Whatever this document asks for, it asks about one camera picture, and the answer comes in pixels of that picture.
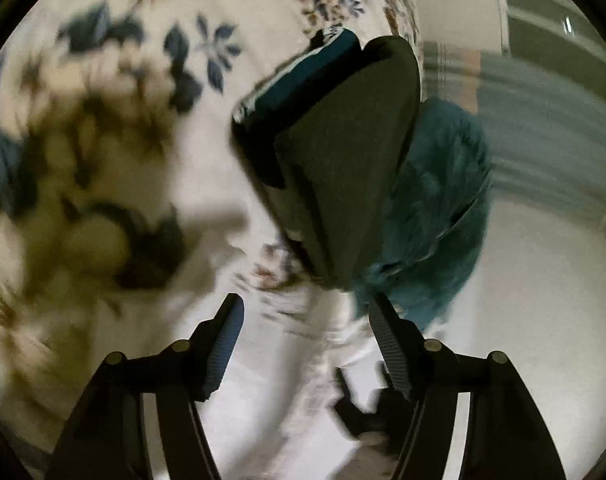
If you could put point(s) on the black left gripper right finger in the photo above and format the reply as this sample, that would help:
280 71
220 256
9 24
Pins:
415 364

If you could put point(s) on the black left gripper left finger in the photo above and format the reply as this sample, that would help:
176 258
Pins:
197 365

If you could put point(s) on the white knit sweater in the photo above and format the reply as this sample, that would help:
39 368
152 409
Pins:
271 418

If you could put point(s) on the dark green plush blanket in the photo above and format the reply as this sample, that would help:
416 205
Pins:
435 217

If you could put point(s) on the floral bed sheet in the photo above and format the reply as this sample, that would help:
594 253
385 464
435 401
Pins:
123 210

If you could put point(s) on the folded black garment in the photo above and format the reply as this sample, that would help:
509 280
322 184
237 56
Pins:
322 141

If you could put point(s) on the right teal curtain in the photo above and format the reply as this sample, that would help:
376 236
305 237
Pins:
547 135

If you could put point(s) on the barred window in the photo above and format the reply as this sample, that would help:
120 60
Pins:
557 36

